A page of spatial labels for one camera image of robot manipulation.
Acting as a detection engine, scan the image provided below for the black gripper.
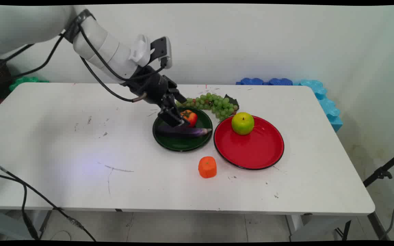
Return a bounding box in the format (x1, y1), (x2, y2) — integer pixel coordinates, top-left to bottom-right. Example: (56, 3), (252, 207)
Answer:
(125, 67), (191, 127)

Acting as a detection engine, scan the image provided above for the purple toy eggplant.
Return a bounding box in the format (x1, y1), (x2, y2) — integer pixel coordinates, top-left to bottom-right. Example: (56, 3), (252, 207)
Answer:
(156, 124), (213, 139)

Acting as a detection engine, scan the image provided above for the red toy tomato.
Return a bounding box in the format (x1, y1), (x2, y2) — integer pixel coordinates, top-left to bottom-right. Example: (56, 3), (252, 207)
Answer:
(180, 110), (198, 127)

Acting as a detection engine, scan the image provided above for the dark green plate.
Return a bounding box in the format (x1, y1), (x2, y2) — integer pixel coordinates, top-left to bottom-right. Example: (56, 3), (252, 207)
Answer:
(152, 107), (214, 152)

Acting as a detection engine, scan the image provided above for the green toy grape bunch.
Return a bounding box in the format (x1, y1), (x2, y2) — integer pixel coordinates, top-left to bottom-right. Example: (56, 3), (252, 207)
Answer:
(176, 92), (239, 122)

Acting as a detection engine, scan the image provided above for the dark green grape leaf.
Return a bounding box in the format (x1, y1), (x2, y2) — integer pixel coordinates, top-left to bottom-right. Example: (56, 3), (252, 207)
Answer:
(224, 94), (240, 112)

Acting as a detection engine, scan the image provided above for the orange toy carrot chunk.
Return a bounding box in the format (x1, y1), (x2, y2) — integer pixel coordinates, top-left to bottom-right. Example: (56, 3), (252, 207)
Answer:
(198, 156), (218, 179)

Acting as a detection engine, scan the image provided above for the green toy apple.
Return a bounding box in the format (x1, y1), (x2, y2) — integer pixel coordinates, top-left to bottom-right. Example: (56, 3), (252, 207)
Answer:
(231, 112), (255, 136)

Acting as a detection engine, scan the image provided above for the dark blue foam mat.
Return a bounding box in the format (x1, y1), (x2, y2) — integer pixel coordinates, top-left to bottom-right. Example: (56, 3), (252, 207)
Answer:
(235, 78), (264, 86)
(268, 78), (293, 86)

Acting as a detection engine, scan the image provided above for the red plate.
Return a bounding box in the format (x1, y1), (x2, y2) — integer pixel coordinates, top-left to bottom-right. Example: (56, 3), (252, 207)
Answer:
(213, 115), (285, 170)

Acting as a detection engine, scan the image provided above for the green foam mat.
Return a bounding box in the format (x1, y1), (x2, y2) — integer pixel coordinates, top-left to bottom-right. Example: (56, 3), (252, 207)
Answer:
(9, 76), (50, 92)

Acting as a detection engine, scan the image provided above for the cyan foam mat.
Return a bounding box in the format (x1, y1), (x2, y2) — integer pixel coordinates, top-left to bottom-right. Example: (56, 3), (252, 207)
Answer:
(293, 79), (344, 133)

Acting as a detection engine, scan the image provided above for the white table leg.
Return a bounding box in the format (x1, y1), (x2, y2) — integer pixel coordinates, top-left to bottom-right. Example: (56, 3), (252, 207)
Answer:
(285, 214), (352, 242)

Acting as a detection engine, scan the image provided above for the grey table leg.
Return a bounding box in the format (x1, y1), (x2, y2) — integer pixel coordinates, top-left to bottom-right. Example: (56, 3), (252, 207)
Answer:
(0, 209), (52, 240)

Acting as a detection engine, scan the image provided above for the black tripod stand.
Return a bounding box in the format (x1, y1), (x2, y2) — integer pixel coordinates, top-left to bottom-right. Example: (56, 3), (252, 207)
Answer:
(341, 148), (394, 241)

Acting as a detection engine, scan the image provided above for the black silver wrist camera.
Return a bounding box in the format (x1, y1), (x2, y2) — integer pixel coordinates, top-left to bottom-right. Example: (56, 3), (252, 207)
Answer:
(150, 37), (173, 69)

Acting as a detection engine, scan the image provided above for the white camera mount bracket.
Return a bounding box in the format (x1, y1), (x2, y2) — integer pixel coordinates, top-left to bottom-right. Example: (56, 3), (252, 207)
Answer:
(129, 34), (152, 67)

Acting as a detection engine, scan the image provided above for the black gripper cable on arm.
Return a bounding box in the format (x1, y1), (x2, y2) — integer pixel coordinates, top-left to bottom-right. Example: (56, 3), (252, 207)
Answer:
(80, 56), (147, 103)

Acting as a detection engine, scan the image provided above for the black camera cable on arm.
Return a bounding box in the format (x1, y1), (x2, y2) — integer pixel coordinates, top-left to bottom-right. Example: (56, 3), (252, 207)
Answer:
(78, 26), (166, 82)

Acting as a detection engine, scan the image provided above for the black cable behind arm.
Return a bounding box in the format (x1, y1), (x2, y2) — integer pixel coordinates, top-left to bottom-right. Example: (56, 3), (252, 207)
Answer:
(0, 32), (66, 80)

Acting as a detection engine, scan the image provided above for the black cable with connector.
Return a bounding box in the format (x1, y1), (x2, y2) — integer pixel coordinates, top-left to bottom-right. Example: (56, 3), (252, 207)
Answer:
(0, 159), (97, 242)

